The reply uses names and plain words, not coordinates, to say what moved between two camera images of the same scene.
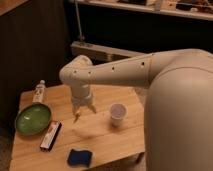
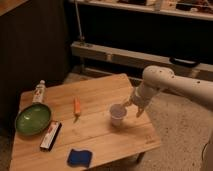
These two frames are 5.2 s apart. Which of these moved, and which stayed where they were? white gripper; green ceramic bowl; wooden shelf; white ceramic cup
Moved: white gripper
Stayed: white ceramic cup; wooden shelf; green ceramic bowl
